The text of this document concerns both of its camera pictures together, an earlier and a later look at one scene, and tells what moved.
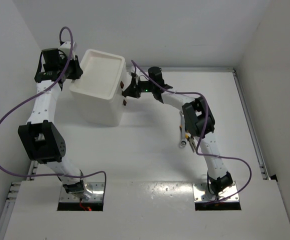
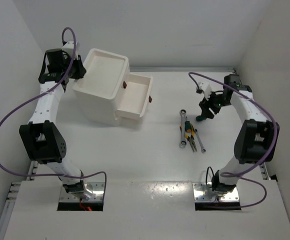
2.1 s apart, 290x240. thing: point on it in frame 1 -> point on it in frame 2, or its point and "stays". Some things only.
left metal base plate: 93,191 stays
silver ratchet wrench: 183,141 stays
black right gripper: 132,91 -> 205,113
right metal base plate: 201,193 stays
